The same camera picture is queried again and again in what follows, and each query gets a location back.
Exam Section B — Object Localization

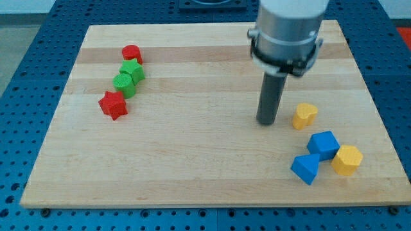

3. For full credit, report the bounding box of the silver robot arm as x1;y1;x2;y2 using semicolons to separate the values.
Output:
247;0;329;77

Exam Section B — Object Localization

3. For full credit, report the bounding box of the yellow heart block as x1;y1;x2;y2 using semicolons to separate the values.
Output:
292;103;319;130

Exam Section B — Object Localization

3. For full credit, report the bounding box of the yellow hexagon block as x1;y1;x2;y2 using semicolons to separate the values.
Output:
331;145;363;176

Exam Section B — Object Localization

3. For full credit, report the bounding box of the wooden board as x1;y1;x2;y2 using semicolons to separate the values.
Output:
20;20;410;209

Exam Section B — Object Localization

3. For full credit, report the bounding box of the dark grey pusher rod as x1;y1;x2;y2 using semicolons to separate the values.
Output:
256;73;287;125

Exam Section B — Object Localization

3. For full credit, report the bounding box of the green star block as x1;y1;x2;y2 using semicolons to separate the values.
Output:
119;58;145;85

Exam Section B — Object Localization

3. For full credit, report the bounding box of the green cylinder block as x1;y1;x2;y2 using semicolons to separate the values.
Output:
112;73;136;99

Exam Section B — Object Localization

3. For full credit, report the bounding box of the red star block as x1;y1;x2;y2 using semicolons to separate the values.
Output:
98;91;128;121

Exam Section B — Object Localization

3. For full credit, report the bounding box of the red cylinder block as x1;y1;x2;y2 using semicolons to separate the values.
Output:
121;44;143;64

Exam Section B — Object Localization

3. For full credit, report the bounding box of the blue triangle block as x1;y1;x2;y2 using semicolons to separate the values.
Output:
290;153;320;185

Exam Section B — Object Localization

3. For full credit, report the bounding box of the blue cube block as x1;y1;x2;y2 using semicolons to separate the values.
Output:
307;131;340;161

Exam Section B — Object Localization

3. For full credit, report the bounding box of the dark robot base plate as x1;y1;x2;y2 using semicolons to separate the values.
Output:
179;0;247;11

